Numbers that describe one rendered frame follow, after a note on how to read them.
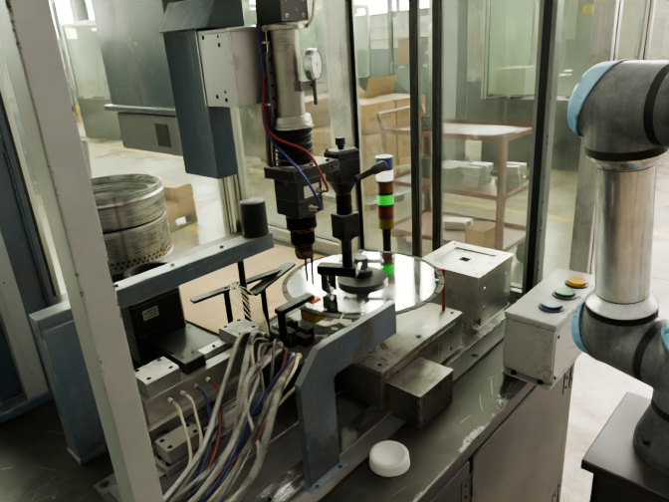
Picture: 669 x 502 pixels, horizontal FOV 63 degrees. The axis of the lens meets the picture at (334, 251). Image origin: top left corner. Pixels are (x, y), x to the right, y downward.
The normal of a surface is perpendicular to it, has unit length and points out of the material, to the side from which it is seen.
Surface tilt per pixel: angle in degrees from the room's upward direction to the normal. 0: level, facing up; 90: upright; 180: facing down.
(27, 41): 90
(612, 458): 0
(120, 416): 90
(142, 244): 90
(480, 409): 0
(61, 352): 90
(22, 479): 0
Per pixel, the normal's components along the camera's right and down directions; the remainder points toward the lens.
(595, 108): -0.86, 0.28
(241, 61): 0.73, 0.20
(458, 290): -0.68, 0.31
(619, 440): -0.07, -0.93
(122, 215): 0.57, 0.26
